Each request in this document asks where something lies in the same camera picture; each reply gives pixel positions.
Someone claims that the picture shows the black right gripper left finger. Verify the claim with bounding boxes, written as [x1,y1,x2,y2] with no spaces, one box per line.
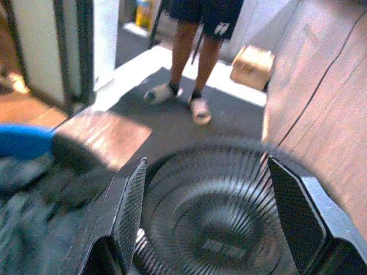
[64,156,149,275]

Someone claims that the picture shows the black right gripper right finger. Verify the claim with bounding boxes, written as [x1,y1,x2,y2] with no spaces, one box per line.
[267,156,367,275]

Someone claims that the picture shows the pile of dark clothes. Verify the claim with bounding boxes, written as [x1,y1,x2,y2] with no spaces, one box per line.
[0,133,115,275]

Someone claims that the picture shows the black floor fan with grille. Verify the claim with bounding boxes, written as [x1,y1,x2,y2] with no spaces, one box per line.
[131,139,299,275]

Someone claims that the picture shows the white slipper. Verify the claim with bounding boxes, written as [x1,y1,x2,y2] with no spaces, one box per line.
[143,82,184,104]
[188,97,213,125]

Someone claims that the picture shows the blue plastic basin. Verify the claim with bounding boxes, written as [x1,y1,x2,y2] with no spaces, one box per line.
[0,123,57,161]

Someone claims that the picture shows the brown wooden cabinet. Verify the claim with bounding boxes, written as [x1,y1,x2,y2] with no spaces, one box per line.
[261,0,367,240]

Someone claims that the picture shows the brown cardboard box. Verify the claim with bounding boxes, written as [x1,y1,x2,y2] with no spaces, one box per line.
[229,45,276,92]

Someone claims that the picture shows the person in dark shorts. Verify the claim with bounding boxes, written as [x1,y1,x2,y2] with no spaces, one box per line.
[143,0,245,125]

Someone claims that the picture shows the thin black pole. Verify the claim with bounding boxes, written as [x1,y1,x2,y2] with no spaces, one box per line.
[190,30,206,65]
[147,0,165,50]

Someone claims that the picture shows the yellow bottle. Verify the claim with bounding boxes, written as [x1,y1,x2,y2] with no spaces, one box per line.
[134,0,153,29]

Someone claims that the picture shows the white door with dark frame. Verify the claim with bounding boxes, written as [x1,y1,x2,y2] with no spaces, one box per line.
[7,0,96,113]

